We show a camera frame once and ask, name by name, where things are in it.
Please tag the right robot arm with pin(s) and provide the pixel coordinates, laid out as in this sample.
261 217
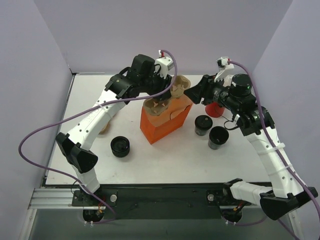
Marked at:
287 191

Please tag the dark coffee cup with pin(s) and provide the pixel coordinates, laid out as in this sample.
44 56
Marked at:
201 131
218 136

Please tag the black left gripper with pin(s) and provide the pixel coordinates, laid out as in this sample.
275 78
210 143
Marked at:
164 88

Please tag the orange paper bag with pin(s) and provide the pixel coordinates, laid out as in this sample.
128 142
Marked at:
160 119

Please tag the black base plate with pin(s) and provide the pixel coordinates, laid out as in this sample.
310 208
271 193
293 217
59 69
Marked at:
165 211

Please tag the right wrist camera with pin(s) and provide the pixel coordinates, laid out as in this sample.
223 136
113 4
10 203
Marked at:
224 68

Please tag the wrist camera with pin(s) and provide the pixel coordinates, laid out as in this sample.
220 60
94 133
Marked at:
224 68
163 65

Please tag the black cup lid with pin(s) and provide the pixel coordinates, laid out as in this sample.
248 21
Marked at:
203 122

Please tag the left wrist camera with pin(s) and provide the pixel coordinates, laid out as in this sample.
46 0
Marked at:
163 65

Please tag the red cylindrical cup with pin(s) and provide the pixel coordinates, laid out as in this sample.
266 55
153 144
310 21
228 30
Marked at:
214 110

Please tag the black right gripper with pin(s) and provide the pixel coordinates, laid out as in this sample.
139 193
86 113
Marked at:
205 87

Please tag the aluminium frame rail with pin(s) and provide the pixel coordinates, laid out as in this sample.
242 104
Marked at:
50 197

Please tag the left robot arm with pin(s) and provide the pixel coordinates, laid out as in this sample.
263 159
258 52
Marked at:
145 75

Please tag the stack of black lids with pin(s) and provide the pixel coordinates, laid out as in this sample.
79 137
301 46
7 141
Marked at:
120 146

